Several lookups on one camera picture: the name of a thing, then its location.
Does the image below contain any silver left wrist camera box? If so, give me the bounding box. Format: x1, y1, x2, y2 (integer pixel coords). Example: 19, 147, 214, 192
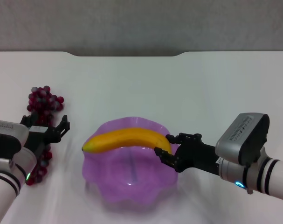
0, 119, 30, 162

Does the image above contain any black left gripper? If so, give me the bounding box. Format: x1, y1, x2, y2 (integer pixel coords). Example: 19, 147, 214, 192
20, 112, 71, 161

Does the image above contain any dark red grape bunch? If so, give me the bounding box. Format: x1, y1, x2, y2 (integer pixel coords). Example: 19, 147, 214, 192
26, 85, 65, 186

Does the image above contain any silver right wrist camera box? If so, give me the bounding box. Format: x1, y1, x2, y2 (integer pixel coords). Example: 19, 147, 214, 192
215, 113, 270, 165

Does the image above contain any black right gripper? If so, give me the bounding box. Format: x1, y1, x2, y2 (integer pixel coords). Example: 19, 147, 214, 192
154, 132, 223, 179

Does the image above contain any yellow banana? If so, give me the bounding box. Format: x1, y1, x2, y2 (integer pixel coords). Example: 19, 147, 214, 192
82, 127, 172, 154

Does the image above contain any purple wavy plastic bowl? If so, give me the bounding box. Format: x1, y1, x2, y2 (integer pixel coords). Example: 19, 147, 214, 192
82, 116, 179, 206

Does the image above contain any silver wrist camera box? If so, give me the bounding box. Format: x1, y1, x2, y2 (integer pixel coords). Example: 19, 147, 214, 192
215, 113, 270, 165
0, 119, 30, 162

